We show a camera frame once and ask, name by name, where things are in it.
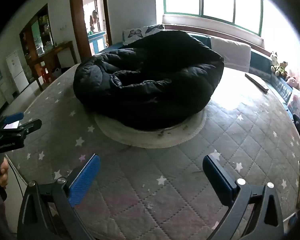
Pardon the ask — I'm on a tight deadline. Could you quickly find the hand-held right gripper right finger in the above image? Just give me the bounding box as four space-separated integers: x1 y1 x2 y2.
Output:
202 154 285 240

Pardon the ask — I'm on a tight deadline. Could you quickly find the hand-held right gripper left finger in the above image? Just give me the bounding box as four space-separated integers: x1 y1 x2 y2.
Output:
17 153 101 240

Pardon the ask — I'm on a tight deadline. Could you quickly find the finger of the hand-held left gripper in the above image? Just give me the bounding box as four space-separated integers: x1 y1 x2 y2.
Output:
4 112 24 125
19 119 42 136

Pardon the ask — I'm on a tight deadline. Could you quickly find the black puffer jacket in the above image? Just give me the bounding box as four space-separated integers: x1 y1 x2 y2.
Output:
73 30 225 132

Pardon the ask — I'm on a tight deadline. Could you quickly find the person's left hand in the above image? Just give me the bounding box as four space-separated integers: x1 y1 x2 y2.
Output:
0 158 9 188

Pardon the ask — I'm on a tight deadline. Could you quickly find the white refrigerator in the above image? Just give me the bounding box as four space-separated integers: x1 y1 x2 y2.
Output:
5 50 29 94

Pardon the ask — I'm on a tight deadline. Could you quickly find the red stool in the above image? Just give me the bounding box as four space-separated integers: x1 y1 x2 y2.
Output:
41 67 52 83

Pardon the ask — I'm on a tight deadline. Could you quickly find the white round mat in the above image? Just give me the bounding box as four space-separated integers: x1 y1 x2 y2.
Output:
94 107 207 149

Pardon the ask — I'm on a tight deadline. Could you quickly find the wooden desk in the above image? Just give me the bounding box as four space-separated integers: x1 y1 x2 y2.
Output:
31 41 78 91

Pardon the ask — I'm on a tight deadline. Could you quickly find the wooden display cabinet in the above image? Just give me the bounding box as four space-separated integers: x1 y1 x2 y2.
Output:
19 4 58 83

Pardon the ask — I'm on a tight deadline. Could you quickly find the blue cabinet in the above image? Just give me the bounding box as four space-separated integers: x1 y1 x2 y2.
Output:
88 31 108 55

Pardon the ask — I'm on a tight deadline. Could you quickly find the printed cloth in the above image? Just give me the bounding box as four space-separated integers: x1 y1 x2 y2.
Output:
289 90 300 120

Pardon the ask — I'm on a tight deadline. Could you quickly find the pink plush toy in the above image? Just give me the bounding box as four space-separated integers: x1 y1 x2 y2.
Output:
286 76 300 91

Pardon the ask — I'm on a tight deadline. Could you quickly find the teal padded bed surround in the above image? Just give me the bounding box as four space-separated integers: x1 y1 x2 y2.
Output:
107 34 293 104

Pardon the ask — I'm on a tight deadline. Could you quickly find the green plush toy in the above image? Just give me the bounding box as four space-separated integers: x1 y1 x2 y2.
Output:
271 61 289 78

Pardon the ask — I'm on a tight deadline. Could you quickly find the white pillow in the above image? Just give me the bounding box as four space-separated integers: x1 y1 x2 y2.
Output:
210 36 252 72

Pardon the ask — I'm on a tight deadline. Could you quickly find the white plush toy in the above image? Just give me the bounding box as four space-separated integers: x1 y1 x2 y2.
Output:
269 51 280 67

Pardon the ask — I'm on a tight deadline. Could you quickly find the butterfly print pillow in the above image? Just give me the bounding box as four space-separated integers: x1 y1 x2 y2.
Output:
122 24 165 46

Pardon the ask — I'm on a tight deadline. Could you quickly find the green framed window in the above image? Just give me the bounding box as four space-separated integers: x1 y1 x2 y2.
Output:
162 0 265 37

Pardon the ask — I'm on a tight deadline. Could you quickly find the black cable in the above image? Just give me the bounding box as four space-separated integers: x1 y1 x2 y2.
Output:
7 161 24 200

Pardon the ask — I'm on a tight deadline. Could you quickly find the brown door frame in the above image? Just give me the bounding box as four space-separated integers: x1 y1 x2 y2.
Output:
68 0 113 66

